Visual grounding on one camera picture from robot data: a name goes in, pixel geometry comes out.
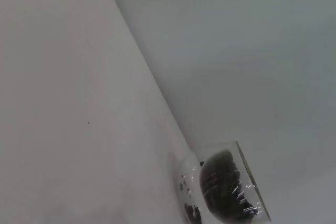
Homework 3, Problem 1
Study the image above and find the coffee bean pile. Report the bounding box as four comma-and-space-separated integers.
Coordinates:
198, 148, 264, 222

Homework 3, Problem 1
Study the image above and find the clear double-wall glass cup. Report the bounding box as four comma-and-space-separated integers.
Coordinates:
167, 140, 272, 224

